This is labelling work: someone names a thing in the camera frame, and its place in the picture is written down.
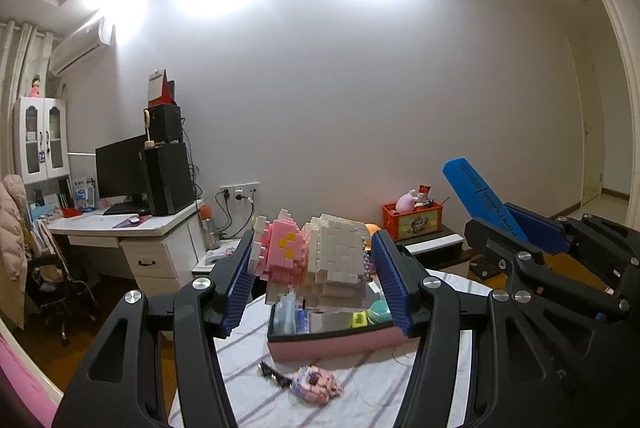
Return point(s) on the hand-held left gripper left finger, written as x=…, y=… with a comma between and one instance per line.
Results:
x=237, y=293

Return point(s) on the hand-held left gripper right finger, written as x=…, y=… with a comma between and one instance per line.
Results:
x=395, y=293

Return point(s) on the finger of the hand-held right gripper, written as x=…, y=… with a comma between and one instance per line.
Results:
x=500, y=253
x=547, y=233

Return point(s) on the teal round bowl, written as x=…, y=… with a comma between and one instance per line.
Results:
x=380, y=312

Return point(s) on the clear tissue pack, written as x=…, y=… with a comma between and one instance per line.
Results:
x=284, y=318

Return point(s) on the pink white brick toy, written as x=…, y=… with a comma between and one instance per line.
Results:
x=330, y=258

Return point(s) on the blue plastic case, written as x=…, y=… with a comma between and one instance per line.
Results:
x=470, y=185

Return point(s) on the pink storage box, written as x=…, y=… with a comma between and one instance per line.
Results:
x=340, y=345

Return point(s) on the white nightstand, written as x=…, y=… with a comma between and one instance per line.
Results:
x=215, y=270

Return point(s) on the blue packet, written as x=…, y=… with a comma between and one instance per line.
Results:
x=301, y=321

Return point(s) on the red plastic crate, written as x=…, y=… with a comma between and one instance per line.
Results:
x=415, y=225

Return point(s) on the red-capped water bottle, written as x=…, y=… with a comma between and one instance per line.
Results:
x=209, y=228

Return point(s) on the yellow snack bag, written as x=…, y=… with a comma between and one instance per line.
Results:
x=258, y=224

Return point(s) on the striped white blanket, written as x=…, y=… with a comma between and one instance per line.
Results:
x=240, y=368

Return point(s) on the white desk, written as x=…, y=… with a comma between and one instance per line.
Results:
x=160, y=258

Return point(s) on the pink plush toy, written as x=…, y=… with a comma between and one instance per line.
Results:
x=407, y=200

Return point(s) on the red card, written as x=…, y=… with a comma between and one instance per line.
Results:
x=425, y=192

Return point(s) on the white door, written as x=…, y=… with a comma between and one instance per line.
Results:
x=590, y=127

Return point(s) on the pink purple brick toy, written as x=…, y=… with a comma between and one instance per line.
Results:
x=316, y=385

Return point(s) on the black computer tower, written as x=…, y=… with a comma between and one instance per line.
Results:
x=170, y=180

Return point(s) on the purple mouse pad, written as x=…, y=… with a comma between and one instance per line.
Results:
x=122, y=224

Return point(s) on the black keyboard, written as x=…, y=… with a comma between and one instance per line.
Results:
x=125, y=209

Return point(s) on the black computer monitor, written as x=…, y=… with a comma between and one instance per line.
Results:
x=120, y=170

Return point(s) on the black office chair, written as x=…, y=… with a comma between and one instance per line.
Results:
x=60, y=293

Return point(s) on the blue white box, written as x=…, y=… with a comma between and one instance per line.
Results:
x=83, y=195

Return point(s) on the black speaker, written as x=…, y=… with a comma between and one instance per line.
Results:
x=167, y=123

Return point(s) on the red cloth item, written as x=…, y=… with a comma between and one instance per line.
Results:
x=70, y=212

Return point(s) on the wooden toy stand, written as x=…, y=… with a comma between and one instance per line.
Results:
x=149, y=127

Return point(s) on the row of books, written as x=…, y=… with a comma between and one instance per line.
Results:
x=47, y=203

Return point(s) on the white desk calendar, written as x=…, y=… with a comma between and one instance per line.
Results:
x=157, y=87

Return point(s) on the pink bed cover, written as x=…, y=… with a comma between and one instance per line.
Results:
x=22, y=388

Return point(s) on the white glass-door cabinet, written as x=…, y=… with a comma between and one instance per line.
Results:
x=42, y=140

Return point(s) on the pink doll figurine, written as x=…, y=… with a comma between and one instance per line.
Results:
x=35, y=86

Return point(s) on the white air conditioner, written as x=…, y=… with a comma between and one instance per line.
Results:
x=82, y=47

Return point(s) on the beige curtain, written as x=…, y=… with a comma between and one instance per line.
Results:
x=15, y=57

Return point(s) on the white wall socket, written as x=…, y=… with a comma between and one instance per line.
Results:
x=240, y=190

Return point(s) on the white door frame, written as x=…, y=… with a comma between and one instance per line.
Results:
x=622, y=32

